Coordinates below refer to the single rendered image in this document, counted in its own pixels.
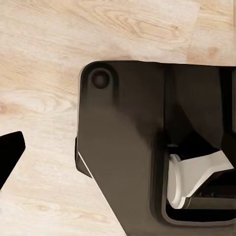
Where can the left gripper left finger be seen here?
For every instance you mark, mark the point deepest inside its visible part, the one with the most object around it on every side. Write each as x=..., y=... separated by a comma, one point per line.
x=12, y=147

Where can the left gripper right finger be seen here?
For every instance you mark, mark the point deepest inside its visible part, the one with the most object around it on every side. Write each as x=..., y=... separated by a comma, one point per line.
x=228, y=146

